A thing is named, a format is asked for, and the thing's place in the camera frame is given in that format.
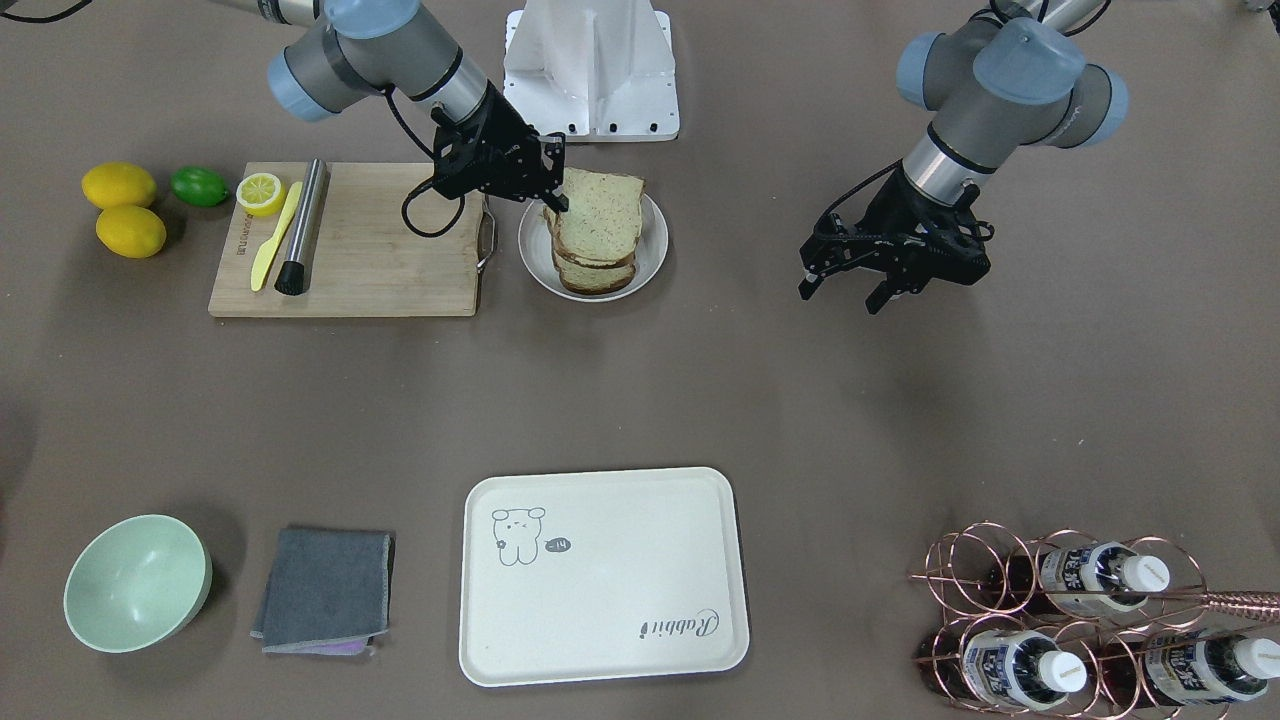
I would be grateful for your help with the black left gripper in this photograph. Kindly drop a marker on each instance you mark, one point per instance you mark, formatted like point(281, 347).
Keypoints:
point(893, 212)

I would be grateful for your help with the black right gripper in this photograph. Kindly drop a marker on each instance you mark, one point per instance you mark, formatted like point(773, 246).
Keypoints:
point(497, 128)

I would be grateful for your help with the bread slice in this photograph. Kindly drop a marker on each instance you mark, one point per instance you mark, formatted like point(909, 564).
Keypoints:
point(594, 280)
point(605, 220)

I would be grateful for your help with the white round plate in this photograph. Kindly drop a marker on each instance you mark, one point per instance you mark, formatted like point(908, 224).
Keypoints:
point(535, 245)

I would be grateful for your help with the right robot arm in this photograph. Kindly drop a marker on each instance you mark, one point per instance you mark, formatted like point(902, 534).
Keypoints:
point(355, 49)

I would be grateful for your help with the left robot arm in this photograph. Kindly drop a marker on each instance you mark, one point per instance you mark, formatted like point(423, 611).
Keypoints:
point(1010, 77)

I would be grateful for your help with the cream rabbit tray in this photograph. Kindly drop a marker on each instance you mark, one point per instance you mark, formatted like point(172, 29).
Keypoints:
point(576, 577)

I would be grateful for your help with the wooden cutting board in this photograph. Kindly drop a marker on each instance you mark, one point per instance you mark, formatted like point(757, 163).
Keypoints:
point(365, 262)

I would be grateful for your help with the steel black-tipped muddler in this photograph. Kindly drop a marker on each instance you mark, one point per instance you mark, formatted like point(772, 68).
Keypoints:
point(294, 277)

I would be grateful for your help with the half lemon slice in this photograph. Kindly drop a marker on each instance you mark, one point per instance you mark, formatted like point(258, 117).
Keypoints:
point(261, 194)

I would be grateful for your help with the yellow plastic knife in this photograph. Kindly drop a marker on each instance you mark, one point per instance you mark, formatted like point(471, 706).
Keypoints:
point(265, 255)

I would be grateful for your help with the green lime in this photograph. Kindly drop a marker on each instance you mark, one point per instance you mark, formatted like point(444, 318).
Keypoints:
point(198, 186)

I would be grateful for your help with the dark bottle white cap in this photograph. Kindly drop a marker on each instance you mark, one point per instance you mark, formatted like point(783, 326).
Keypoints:
point(1091, 581)

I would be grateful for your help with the yellow lemon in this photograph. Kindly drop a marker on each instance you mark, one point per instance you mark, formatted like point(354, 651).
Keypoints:
point(118, 183)
point(131, 232)

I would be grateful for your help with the grey folded cloth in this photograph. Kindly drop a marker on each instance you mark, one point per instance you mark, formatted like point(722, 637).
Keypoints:
point(328, 591)

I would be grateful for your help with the mint green bowl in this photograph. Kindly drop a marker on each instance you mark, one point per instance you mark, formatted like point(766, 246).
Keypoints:
point(136, 584)

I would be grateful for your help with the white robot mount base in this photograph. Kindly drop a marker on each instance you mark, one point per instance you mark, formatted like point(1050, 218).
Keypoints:
point(598, 71)

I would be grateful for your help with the copper wire bottle rack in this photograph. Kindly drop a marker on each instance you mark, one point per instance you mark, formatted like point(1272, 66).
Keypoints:
point(956, 565)

